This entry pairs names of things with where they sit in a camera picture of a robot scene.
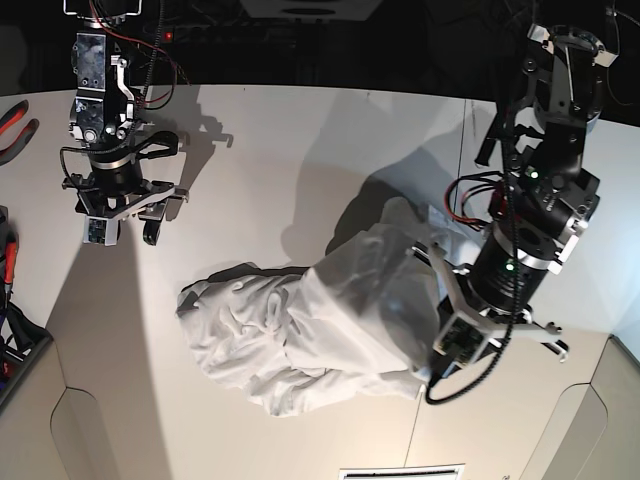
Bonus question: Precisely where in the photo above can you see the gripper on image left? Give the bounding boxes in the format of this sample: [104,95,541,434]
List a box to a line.
[62,174,189,246]

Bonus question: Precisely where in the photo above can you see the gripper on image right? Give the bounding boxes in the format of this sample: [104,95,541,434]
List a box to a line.
[427,243,569,362]

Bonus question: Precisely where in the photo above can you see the white t-shirt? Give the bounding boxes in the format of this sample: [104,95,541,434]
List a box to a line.
[174,196,469,418]

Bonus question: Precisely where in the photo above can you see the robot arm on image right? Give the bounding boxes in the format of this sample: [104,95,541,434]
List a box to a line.
[428,5,620,368]

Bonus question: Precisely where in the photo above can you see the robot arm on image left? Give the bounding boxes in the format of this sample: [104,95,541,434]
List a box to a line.
[59,1,188,246]

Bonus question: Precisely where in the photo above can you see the orange grey pliers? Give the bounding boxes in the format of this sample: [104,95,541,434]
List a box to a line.
[1,100,40,166]

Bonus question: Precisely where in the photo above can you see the dark tool bag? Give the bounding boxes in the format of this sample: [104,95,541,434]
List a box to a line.
[1,206,53,408]

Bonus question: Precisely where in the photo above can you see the white vent grille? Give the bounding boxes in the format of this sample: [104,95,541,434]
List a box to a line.
[338,464,465,480]

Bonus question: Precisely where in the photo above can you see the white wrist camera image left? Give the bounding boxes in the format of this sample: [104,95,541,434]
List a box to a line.
[83,216,120,246]

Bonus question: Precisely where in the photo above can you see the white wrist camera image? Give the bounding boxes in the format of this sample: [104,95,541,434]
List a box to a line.
[430,311,486,368]
[83,216,120,246]

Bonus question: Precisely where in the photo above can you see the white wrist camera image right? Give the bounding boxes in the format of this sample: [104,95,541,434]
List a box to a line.
[430,311,486,368]

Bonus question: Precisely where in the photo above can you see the white base camera mount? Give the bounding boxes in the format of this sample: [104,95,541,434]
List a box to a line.
[241,0,382,21]

